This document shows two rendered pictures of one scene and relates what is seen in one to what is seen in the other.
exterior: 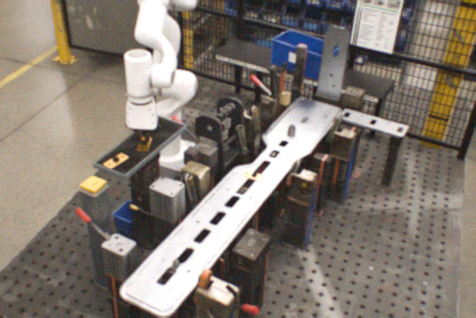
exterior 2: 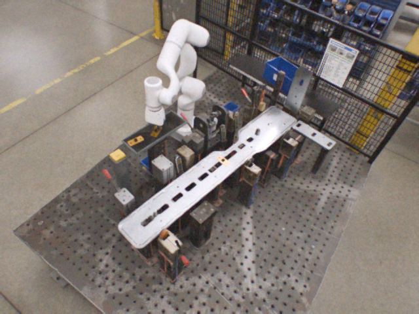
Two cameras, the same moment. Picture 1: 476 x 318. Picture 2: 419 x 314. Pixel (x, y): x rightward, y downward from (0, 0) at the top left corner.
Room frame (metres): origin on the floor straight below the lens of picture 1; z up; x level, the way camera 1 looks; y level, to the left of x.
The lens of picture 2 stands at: (0.47, -0.22, 2.42)
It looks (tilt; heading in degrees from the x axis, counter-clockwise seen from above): 49 degrees down; 11
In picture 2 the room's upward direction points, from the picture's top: 6 degrees clockwise
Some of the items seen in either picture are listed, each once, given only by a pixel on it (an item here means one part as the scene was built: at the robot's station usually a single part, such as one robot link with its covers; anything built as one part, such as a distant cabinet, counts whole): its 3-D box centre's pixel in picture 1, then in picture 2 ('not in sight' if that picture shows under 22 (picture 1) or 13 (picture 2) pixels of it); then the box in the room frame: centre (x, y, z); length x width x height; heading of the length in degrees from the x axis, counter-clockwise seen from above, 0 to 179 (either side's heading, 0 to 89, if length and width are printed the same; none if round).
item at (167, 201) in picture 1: (168, 230); (163, 184); (1.47, 0.22, 0.90); 0.13 x 0.10 x 0.41; 62
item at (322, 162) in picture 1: (319, 185); (266, 169); (1.84, -0.36, 0.84); 0.11 x 0.08 x 0.29; 62
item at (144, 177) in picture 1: (146, 195); (157, 157); (1.63, 0.33, 0.92); 0.10 x 0.08 x 0.45; 152
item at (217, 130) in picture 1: (220, 158); (209, 140); (1.86, 0.06, 0.94); 0.18 x 0.13 x 0.49; 152
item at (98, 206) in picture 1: (101, 237); (123, 181); (1.40, 0.45, 0.92); 0.08 x 0.08 x 0.44; 62
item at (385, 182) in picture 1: (392, 159); (320, 159); (2.05, -0.70, 0.84); 0.11 x 0.06 x 0.29; 62
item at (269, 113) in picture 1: (267, 133); (246, 125); (2.17, -0.15, 0.88); 0.07 x 0.06 x 0.35; 62
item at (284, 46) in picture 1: (305, 54); (285, 76); (2.56, -0.33, 1.10); 0.30 x 0.17 x 0.13; 53
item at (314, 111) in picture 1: (253, 180); (221, 163); (1.66, -0.08, 1.00); 1.38 x 0.22 x 0.02; 152
